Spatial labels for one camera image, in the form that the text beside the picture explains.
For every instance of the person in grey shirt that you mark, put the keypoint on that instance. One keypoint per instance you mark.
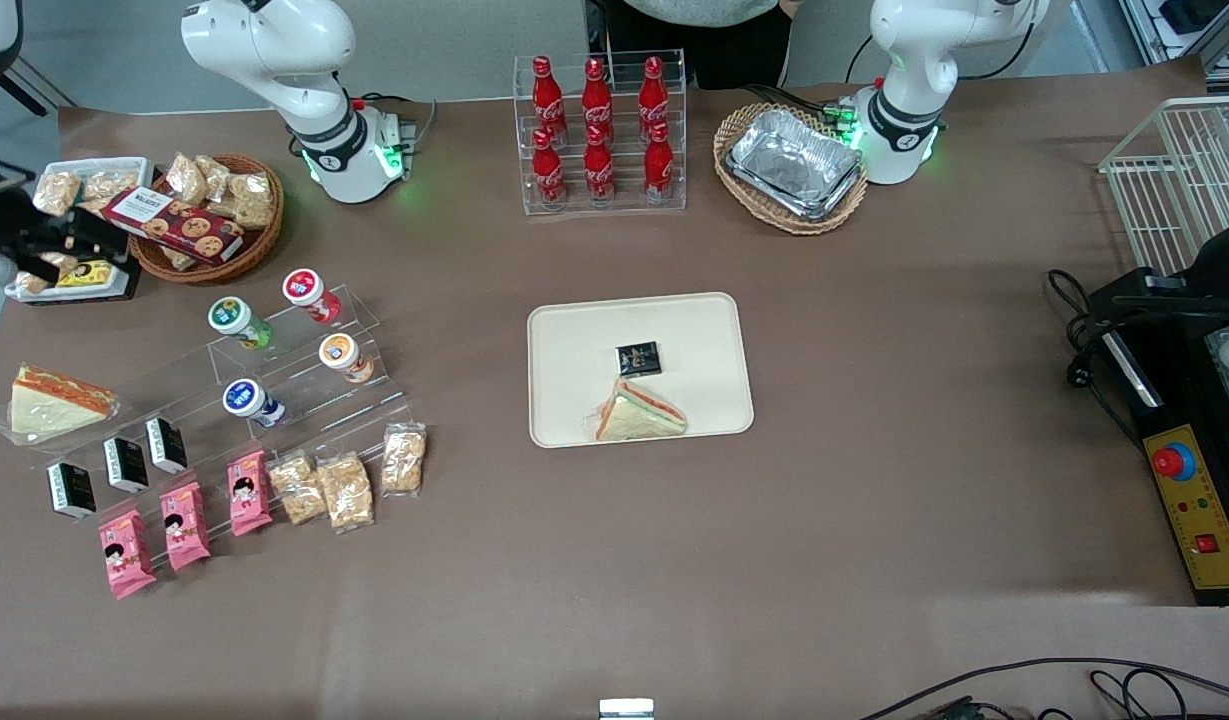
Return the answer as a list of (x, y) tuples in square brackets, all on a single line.
[(694, 40)]

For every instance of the red cola bottle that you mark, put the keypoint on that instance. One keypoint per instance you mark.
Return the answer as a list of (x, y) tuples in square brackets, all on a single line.
[(545, 90), (599, 170), (596, 92), (548, 172), (659, 165), (653, 90)]

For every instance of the blue-lid gum bottle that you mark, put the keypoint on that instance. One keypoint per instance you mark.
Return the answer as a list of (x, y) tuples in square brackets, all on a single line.
[(250, 401)]

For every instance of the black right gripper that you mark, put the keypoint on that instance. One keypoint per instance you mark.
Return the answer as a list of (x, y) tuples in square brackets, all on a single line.
[(4, 226)]

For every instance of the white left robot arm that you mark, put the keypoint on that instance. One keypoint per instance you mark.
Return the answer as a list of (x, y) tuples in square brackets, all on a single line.
[(914, 60)]

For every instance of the orange-lid gum bottle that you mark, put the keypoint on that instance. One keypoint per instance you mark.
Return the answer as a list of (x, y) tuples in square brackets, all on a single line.
[(344, 357)]

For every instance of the small black carton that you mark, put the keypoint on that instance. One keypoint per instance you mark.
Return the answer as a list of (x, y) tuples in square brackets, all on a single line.
[(166, 445), (72, 489), (126, 465)]

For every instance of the yellow snack packet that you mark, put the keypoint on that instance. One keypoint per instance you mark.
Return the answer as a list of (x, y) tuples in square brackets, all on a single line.
[(89, 274)]

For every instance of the white plastic bin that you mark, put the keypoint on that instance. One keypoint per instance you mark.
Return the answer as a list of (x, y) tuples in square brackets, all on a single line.
[(124, 165)]

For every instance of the clear acrylic tiered stand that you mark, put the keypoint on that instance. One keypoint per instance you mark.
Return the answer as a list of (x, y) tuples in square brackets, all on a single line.
[(304, 415)]

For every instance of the black control box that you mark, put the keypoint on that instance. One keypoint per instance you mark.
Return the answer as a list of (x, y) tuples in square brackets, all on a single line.
[(1189, 380)]

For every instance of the black angled device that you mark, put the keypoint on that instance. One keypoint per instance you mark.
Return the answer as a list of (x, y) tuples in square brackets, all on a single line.
[(1224, 255)]

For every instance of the wrapped triangle sandwich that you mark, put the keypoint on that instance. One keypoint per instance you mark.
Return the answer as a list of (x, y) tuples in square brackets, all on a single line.
[(639, 415), (49, 405)]

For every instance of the pink snack packet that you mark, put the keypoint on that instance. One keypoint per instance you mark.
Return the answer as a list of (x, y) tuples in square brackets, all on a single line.
[(126, 555), (185, 527), (249, 493)]

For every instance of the clear-wrapped cereal bar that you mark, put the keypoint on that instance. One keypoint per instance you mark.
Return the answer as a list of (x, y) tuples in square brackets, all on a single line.
[(186, 178), (252, 214), (297, 489), (404, 460), (214, 170), (346, 493), (112, 185), (178, 259), (29, 283), (56, 192), (252, 186)]

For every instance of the red cookie box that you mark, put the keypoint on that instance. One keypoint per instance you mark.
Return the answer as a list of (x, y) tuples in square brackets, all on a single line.
[(179, 225)]

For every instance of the green-lid gum bottle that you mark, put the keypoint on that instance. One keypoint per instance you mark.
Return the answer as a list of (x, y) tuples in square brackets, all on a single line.
[(234, 318)]

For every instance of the light tan wicker basket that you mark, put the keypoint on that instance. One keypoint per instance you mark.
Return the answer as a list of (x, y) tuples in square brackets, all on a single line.
[(744, 205)]

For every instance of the red rocker switch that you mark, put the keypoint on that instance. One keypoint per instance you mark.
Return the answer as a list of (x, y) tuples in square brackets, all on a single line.
[(1206, 544)]

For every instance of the small black snack packet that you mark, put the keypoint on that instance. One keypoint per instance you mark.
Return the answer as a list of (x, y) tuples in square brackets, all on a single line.
[(638, 358)]

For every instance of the aluminium foil container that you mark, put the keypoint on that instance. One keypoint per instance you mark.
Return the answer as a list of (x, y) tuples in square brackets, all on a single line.
[(794, 165)]

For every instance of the red-lid gum bottle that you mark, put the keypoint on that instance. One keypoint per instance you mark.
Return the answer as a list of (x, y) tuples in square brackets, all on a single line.
[(309, 293)]

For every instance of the clear acrylic bottle rack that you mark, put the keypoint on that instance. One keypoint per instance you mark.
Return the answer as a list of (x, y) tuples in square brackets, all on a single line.
[(622, 205)]

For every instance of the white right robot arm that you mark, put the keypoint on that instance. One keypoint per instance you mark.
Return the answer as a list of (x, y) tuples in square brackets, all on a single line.
[(274, 45)]

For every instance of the dark brown wicker basket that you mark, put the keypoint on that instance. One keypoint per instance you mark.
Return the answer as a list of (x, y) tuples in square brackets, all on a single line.
[(259, 245)]

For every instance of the red emergency stop button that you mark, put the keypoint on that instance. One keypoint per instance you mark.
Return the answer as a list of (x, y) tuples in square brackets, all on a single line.
[(1172, 462)]

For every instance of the beige plastic tray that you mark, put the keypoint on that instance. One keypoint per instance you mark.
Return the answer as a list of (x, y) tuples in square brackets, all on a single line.
[(704, 340)]

